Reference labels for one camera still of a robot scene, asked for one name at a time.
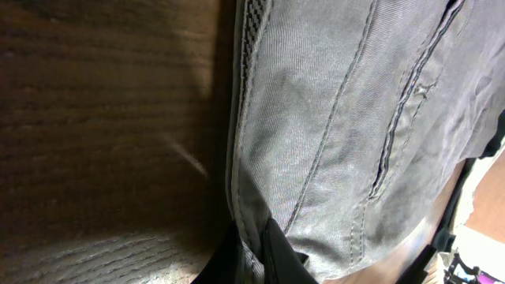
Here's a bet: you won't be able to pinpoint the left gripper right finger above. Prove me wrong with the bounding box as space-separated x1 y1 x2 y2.
261 219 317 284

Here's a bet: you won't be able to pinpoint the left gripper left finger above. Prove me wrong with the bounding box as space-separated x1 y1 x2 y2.
191 222 245 284

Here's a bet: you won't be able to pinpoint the grey shorts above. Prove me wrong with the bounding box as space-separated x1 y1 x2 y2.
226 0 504 283

